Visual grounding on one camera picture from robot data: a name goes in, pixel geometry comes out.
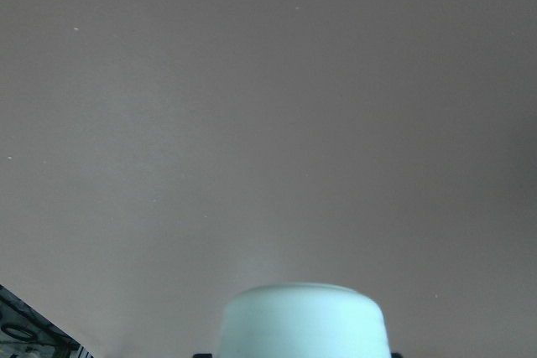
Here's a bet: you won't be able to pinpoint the mint green cup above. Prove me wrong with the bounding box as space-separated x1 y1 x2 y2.
216 283 391 357

